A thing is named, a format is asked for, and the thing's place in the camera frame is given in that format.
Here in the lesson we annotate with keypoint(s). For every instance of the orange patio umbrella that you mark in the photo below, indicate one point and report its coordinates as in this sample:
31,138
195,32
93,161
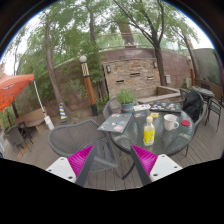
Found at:
15,88

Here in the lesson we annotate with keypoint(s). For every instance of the grey laptop with stickers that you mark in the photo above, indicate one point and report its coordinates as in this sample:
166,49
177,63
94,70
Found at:
115,122

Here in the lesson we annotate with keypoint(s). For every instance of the yellow card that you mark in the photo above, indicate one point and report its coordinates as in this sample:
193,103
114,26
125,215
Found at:
154,115

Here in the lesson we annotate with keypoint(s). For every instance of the slender-trunked tree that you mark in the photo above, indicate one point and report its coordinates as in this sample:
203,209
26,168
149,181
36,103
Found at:
50,66

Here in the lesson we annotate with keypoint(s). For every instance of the black metal chair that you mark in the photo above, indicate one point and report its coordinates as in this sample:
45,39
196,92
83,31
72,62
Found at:
215,108

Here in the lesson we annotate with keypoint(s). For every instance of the clear yellow-labelled drink bottle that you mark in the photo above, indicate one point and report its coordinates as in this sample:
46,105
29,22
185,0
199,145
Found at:
149,133

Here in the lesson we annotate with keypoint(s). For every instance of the blue sticker card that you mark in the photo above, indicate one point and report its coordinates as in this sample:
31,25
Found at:
140,114

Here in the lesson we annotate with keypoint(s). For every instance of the yellow blue striped cone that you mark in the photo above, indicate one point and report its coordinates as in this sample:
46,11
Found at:
63,112

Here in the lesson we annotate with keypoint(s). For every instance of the white sticker sheet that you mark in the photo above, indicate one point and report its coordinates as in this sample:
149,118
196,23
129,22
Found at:
142,107

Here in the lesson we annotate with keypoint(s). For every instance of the white ceramic mug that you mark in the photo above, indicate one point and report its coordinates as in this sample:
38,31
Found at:
170,122

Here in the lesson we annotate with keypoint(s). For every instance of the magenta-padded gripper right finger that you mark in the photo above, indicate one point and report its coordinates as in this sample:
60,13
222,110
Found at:
163,166

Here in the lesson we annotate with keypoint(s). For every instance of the black laptop with stickers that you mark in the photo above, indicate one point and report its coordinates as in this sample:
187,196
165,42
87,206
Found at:
166,107

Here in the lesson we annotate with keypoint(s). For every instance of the wall lamp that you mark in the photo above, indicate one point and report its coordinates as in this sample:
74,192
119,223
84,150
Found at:
155,64
108,69

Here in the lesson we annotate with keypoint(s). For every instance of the black backpack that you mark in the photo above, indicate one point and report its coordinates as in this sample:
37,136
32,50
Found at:
192,105

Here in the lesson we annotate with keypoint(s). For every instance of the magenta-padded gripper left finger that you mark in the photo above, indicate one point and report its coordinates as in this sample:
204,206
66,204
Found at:
61,168

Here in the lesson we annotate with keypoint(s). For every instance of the dark round patio table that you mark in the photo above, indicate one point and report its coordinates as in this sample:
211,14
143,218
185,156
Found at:
202,90

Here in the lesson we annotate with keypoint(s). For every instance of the dark patio chair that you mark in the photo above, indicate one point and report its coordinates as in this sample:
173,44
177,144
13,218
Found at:
15,136

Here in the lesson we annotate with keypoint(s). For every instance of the grey wall box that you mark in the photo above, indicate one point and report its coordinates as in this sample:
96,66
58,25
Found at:
168,79

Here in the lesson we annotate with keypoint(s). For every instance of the green plant in blue pot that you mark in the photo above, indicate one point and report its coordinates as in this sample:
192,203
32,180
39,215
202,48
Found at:
126,100

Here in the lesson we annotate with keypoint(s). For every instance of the flat round red coaster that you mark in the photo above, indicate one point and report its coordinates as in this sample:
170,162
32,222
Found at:
185,122

